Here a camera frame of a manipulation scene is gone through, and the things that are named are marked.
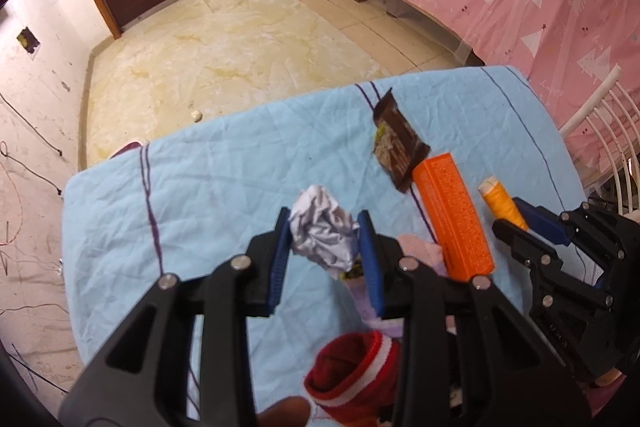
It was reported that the long orange box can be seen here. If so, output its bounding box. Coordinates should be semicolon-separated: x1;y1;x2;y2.
412;153;496;283

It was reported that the white chair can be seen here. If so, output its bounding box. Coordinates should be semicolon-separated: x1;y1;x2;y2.
559;64;640;218

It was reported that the black wall cable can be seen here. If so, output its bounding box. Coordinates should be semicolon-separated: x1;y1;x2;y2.
0;94;63;196

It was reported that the person's left hand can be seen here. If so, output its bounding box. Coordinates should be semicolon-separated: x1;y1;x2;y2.
257;396;311;427

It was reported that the pink cloth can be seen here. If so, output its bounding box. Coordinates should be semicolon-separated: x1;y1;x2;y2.
397;234;446;278

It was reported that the yellow thread spool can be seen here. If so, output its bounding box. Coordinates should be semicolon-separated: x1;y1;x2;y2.
477;177;530;233

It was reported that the light blue bed sheet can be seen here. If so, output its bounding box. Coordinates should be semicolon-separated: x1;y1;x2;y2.
61;66;601;427

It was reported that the white paper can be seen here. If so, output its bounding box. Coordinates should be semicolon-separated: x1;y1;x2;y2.
289;185;361;280

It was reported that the brown snack wrapper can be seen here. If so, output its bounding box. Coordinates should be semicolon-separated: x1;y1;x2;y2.
371;89;431;192

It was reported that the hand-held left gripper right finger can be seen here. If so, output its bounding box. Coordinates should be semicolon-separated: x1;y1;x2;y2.
356;209;593;427

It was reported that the pale purple cloth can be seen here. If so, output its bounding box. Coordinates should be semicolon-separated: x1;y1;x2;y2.
345;277;407;339

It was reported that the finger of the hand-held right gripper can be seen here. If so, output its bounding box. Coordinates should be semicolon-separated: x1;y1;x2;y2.
492;218;616;308
514;198;640;278

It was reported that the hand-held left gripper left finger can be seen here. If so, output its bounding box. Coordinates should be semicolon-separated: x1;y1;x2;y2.
59;207;293;427

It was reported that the red knitted sock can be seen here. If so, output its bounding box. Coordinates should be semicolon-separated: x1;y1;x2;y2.
303;331;401;425

